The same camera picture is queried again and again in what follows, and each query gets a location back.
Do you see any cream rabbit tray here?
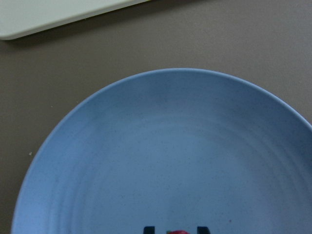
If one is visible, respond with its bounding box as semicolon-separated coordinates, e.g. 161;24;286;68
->
0;0;143;40

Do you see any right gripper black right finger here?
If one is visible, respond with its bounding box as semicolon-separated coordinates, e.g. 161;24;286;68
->
197;226;210;234

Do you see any red strawberry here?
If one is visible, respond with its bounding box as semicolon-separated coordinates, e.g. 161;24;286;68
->
166;230;189;234

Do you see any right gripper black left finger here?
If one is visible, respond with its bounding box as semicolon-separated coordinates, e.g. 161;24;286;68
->
143;226;155;234

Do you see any blue plate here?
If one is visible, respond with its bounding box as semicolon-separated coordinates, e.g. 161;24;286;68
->
11;68;312;234

